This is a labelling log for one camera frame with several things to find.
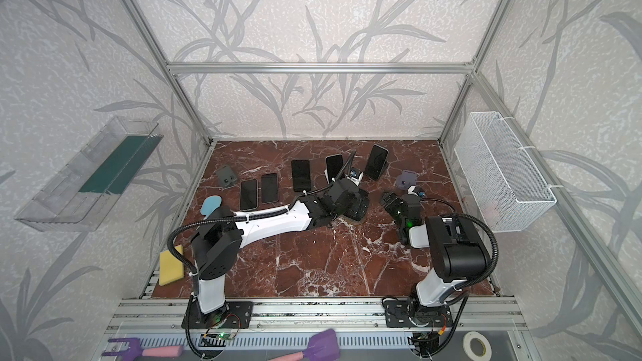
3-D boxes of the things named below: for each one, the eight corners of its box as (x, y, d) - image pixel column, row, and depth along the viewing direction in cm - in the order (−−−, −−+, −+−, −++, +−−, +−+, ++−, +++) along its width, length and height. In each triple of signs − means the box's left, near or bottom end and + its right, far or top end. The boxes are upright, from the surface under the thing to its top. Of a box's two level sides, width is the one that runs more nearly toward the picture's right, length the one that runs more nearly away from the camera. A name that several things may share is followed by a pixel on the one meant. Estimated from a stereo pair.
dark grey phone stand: (221, 190, 105) (216, 183, 101) (221, 173, 111) (216, 166, 107) (236, 186, 106) (232, 180, 103) (235, 170, 112) (232, 163, 108)
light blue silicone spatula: (199, 219, 97) (196, 216, 95) (207, 198, 103) (205, 195, 101) (215, 219, 97) (213, 216, 95) (222, 198, 103) (220, 195, 101)
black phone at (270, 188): (262, 205, 100) (261, 202, 98) (262, 176, 109) (261, 173, 108) (279, 202, 101) (278, 199, 99) (277, 174, 110) (276, 171, 108)
